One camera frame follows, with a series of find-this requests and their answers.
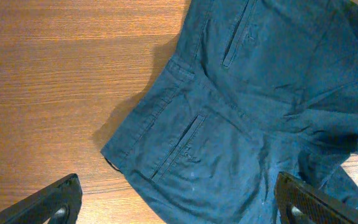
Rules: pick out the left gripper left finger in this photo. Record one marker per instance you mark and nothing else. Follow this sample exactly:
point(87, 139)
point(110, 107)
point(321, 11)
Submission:
point(59, 202)

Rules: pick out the navy blue shorts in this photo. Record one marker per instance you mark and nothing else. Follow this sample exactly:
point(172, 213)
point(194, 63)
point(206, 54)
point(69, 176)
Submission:
point(255, 87)

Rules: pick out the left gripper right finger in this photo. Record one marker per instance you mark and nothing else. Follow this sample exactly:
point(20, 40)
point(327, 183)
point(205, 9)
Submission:
point(300, 203)

